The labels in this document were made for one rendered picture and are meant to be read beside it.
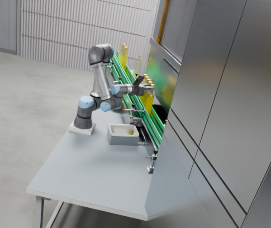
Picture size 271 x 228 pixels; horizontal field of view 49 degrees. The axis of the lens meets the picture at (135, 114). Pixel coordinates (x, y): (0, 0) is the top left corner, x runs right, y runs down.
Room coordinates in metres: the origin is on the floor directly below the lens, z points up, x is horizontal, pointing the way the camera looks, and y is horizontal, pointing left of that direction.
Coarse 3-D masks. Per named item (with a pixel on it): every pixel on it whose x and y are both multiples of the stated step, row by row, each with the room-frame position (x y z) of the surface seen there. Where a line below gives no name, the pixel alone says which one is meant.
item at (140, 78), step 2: (138, 76) 2.23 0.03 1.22; (140, 76) 2.22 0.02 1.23; (142, 76) 2.21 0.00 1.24; (138, 78) 2.22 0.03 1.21; (140, 78) 2.21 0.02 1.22; (142, 78) 2.21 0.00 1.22; (136, 80) 2.22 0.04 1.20; (138, 80) 2.21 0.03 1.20; (140, 80) 2.20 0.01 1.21; (142, 80) 2.21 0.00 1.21; (134, 82) 2.21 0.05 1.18; (136, 82) 2.20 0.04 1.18; (138, 82) 2.19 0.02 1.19; (140, 82) 2.20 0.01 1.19; (134, 84) 2.20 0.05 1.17; (136, 84) 2.19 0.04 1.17; (138, 84) 2.20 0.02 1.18; (134, 86) 2.18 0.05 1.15; (136, 86) 2.19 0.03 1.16; (136, 88) 2.19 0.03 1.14
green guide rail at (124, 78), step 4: (112, 60) 3.65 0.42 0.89; (116, 60) 3.43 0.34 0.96; (116, 64) 3.40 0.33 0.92; (116, 68) 3.36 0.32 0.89; (120, 68) 3.16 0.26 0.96; (120, 72) 3.15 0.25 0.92; (120, 76) 3.10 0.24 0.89; (124, 76) 2.94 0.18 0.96; (124, 80) 2.92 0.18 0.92; (124, 84) 2.88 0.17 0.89; (132, 96) 2.56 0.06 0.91; (136, 96) 2.45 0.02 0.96; (132, 100) 2.52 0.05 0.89; (136, 100) 2.41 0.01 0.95; (136, 104) 2.40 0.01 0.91; (140, 104) 2.30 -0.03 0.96; (136, 108) 2.37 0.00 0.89; (140, 108) 2.27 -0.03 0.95; (140, 112) 2.26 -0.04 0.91; (140, 116) 2.23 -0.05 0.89
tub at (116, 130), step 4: (112, 124) 2.09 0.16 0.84; (116, 124) 2.10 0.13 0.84; (120, 124) 2.11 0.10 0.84; (124, 124) 2.12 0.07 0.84; (128, 124) 2.14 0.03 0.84; (112, 128) 2.09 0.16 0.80; (116, 128) 2.10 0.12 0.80; (120, 128) 2.11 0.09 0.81; (124, 128) 2.12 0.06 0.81; (128, 128) 2.13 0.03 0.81; (132, 128) 2.14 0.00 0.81; (136, 128) 2.10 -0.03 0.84; (112, 132) 2.08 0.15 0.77; (116, 132) 2.10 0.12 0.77; (120, 132) 2.11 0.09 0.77; (124, 132) 2.12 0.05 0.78; (128, 132) 2.13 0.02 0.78; (136, 132) 2.05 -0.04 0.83; (128, 136) 1.97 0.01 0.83; (132, 136) 1.98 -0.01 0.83; (136, 136) 1.99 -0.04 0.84
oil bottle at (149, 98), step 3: (147, 93) 2.29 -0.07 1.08; (150, 93) 2.28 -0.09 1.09; (153, 93) 2.29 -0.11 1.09; (147, 96) 2.27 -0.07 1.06; (150, 96) 2.27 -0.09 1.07; (153, 96) 2.28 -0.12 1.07; (147, 99) 2.26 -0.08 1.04; (150, 99) 2.27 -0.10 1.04; (153, 99) 2.28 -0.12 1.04; (147, 102) 2.26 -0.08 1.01; (150, 102) 2.27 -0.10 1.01; (144, 105) 2.29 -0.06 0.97; (147, 105) 2.27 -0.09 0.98; (150, 105) 2.27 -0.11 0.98; (147, 108) 2.27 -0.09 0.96; (150, 108) 2.28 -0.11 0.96; (147, 111) 2.27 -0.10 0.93; (150, 111) 2.28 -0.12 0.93
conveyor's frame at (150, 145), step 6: (108, 72) 3.31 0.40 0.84; (108, 78) 3.26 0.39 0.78; (114, 84) 2.90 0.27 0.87; (120, 108) 2.52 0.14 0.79; (126, 108) 2.35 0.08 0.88; (126, 114) 2.29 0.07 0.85; (126, 120) 2.26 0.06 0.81; (144, 126) 2.10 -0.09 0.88; (138, 132) 2.20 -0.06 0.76; (144, 132) 2.07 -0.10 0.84; (150, 138) 1.93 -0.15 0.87; (144, 144) 2.01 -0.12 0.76; (150, 144) 1.90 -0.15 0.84; (150, 150) 1.88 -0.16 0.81; (150, 156) 1.85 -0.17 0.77
